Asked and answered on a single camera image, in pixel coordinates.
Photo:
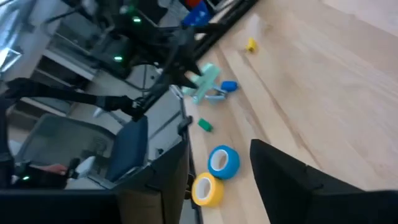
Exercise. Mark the green mini stapler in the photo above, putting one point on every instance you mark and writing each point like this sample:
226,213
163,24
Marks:
205,125

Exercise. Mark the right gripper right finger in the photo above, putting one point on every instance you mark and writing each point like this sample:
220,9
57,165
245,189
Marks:
289,193

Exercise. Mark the blue mini stapler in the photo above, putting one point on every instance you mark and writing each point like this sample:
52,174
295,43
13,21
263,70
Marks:
229,86

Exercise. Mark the orange object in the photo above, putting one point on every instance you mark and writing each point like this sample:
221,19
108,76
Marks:
192,2

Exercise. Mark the grey mesh office chair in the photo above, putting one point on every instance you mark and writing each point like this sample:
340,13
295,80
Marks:
62,140

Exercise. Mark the light blue staple remover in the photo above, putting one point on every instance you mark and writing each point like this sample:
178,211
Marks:
217,97

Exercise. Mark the mint green stapler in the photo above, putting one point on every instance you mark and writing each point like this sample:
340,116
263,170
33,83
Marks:
206,81

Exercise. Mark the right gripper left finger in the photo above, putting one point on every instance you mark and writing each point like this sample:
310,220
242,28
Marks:
168,180

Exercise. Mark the yellow mini stapler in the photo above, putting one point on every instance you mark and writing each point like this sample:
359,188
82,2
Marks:
251,45

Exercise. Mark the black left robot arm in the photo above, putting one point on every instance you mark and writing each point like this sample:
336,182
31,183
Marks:
118,46

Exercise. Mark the yellow tape roll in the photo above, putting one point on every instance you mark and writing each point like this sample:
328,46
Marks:
216,191

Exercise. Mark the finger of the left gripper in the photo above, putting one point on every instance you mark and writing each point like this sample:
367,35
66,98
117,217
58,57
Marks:
192,66
183,80

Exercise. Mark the blue plastic crate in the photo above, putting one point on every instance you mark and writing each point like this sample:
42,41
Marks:
197,15

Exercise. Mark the silver aluminium bracket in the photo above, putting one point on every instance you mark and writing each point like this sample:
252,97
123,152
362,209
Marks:
176,91

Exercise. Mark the person's hand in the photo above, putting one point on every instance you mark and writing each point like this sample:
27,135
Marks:
54,169

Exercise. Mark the blue tape roll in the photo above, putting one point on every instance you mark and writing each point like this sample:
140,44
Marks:
231,163

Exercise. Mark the grey metal cabinet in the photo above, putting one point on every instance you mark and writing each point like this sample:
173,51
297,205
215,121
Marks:
71,46

